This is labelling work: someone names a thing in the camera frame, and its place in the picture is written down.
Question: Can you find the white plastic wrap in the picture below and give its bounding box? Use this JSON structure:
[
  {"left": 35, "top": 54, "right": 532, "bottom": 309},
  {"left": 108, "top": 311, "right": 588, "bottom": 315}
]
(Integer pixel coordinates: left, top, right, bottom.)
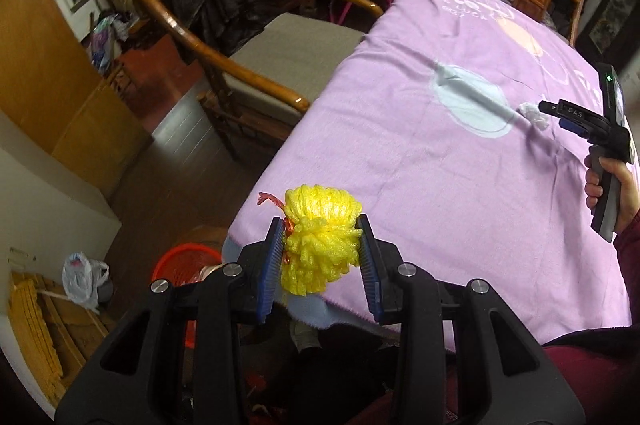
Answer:
[{"left": 516, "top": 102, "right": 550, "bottom": 131}]

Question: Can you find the white plastic bag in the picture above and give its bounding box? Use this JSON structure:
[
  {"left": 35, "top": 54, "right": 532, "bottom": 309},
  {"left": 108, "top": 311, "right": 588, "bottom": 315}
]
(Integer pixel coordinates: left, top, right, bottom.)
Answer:
[{"left": 62, "top": 253, "right": 114, "bottom": 315}]

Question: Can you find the person's right hand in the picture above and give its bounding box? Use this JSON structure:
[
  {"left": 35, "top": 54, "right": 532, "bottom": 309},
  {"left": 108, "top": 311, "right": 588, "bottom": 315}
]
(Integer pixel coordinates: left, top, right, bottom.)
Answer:
[{"left": 585, "top": 156, "right": 640, "bottom": 234}]

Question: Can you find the wooden armchair with cushion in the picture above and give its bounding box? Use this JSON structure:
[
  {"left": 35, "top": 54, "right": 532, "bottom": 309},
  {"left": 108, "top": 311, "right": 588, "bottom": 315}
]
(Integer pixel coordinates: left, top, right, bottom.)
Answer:
[{"left": 139, "top": 0, "right": 363, "bottom": 156}]

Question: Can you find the red plastic basket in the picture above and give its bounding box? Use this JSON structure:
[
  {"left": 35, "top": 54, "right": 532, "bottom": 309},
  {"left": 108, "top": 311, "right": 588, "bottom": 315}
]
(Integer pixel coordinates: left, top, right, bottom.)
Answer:
[{"left": 150, "top": 242, "right": 225, "bottom": 351}]

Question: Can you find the purple printed bed sheet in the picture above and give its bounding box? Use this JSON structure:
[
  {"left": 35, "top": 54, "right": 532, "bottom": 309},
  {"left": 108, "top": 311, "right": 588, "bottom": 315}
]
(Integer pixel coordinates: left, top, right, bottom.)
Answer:
[{"left": 254, "top": 0, "right": 631, "bottom": 343}]

